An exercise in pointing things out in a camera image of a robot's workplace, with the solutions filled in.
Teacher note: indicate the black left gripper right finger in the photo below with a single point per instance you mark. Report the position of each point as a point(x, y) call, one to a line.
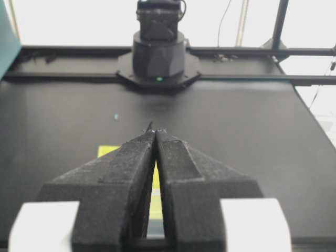
point(192, 184)

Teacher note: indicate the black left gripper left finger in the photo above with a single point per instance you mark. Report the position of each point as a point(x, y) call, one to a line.
point(114, 192)

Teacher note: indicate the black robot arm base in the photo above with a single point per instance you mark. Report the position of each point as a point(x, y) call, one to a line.
point(158, 58)

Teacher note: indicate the teal container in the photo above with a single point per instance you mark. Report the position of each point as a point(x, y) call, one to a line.
point(10, 38)

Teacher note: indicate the yellow towel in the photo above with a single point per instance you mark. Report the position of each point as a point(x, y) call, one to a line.
point(156, 204)

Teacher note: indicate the black metal frame rail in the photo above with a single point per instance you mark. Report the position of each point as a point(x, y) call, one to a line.
point(114, 65)

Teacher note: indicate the black upright frame post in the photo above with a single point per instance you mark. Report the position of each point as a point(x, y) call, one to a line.
point(279, 23)

